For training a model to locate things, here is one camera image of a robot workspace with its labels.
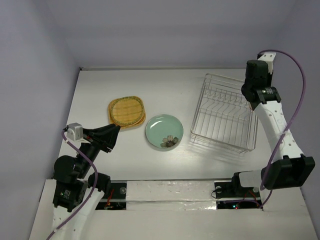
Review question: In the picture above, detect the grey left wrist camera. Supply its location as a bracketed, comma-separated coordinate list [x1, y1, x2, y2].
[66, 122, 84, 142]

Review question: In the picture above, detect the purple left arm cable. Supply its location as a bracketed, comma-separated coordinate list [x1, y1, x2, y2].
[39, 127, 98, 240]

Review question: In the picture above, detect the square yellow woven plate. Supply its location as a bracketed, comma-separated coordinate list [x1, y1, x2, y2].
[107, 94, 147, 129]

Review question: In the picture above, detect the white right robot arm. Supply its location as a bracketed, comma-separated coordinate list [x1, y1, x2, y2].
[69, 69, 308, 196]

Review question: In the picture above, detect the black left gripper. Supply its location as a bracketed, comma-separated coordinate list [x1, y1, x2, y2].
[77, 122, 121, 176]

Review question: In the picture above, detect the green floral ceramic plate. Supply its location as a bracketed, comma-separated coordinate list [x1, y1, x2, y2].
[145, 114, 184, 151]

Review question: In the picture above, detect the metal wire dish rack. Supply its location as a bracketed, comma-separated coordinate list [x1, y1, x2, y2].
[190, 73, 258, 154]

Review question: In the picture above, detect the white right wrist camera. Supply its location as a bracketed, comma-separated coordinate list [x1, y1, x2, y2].
[257, 50, 277, 75]

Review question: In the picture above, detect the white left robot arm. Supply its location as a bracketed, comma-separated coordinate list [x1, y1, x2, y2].
[47, 123, 121, 240]

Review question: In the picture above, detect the round yellow woven plate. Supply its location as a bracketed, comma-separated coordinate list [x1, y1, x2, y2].
[110, 98, 144, 125]

